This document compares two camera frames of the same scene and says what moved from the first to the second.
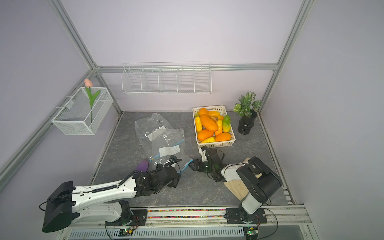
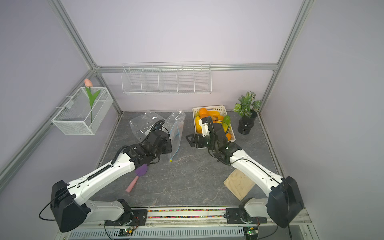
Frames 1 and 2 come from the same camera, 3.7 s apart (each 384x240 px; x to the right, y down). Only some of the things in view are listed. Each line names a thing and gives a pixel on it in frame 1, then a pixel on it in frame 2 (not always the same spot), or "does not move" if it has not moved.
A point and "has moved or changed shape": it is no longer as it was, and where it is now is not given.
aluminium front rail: x=281 y=216 does not move
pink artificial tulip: x=88 y=84 does not move
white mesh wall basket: x=75 y=118 does not move
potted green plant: x=247 y=109 does not move
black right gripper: x=196 y=166 to x=199 y=136
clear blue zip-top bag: x=167 y=142 has moved or changed shape
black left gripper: x=175 y=182 to x=168 y=149
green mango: x=226 y=123 does not move
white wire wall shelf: x=166 y=78 does not move
